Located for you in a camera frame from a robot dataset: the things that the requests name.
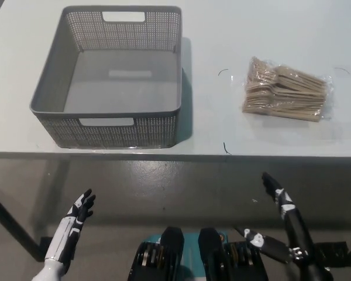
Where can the gray perforated plastic basket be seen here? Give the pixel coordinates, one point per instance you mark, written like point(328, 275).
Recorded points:
point(120, 76)

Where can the black teal robot body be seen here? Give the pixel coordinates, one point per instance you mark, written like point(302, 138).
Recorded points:
point(169, 251)

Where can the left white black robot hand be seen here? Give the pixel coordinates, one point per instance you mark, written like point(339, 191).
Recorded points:
point(65, 234)

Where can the black table leg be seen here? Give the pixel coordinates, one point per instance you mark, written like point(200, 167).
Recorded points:
point(14, 225)

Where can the bag of wooden cutlery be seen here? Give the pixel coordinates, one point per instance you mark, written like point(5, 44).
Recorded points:
point(283, 93)

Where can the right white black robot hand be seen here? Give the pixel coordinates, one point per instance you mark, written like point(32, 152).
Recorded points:
point(295, 228)

